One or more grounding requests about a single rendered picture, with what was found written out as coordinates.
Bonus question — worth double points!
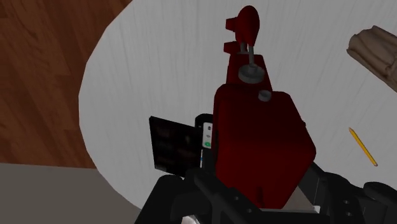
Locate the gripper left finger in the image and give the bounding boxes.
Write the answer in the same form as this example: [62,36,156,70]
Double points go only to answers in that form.
[134,168,265,224]

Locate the black tablet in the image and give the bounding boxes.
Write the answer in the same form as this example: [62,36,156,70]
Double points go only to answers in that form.
[148,116,203,178]

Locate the white round table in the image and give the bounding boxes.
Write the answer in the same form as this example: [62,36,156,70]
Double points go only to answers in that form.
[78,0,397,212]

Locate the brown wooden log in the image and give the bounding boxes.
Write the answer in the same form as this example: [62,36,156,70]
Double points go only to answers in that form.
[346,25,397,94]

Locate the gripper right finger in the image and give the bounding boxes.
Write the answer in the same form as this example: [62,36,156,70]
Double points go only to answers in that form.
[296,162,397,224]

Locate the dark red appliance with lever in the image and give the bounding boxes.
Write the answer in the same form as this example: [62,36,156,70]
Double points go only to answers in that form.
[212,5,317,210]

